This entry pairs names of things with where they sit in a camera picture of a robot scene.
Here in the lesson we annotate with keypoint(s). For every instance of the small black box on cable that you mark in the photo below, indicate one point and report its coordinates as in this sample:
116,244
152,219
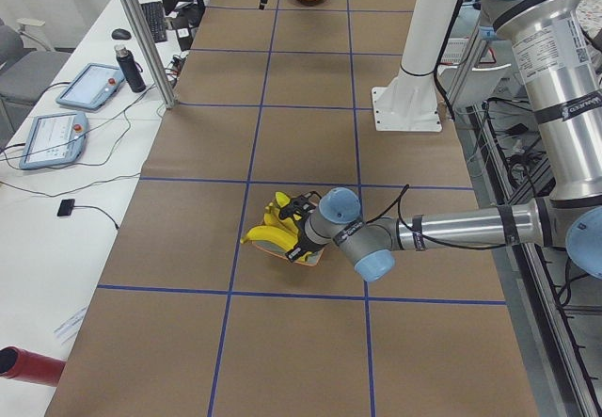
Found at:
65,208

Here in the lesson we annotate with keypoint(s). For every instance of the near blue teach pendant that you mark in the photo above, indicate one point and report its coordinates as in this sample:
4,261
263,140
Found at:
55,140

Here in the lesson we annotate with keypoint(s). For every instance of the white camera stand pillar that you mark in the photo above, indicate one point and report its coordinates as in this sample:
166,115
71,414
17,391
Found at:
409,103

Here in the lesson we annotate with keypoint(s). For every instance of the grey square plate orange rim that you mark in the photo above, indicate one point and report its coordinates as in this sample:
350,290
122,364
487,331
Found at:
308,259

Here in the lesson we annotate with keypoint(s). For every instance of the black computer mouse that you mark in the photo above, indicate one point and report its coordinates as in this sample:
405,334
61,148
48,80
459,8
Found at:
121,34

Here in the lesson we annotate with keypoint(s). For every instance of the black keyboard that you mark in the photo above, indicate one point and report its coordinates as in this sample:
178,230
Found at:
155,19

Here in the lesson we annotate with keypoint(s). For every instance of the aluminium frame post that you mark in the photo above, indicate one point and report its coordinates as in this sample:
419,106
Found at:
134,14

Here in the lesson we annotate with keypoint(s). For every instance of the black water bottle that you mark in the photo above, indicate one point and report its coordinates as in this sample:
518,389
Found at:
129,68

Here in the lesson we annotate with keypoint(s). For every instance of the blue teach pendant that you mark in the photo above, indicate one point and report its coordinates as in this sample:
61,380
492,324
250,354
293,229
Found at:
55,140
91,87

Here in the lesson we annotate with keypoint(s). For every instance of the red cylinder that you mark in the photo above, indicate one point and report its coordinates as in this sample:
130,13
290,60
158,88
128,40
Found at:
26,366

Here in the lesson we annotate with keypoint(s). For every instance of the far blue teach pendant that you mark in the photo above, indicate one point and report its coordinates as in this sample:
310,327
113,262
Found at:
91,87

